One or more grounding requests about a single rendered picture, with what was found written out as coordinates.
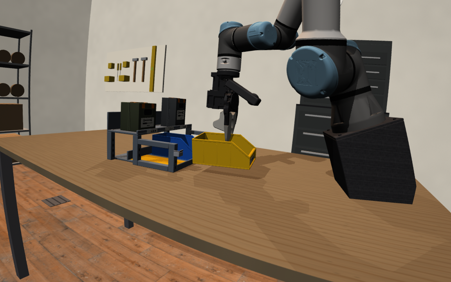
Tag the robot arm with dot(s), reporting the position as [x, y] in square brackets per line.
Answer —
[324, 63]

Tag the blue bin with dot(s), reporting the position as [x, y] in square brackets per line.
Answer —
[184, 143]

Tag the yellow bin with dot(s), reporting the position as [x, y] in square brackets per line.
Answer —
[210, 148]

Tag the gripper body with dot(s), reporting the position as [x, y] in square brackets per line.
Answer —
[217, 99]

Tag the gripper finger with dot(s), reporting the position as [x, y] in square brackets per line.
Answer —
[234, 119]
[224, 122]

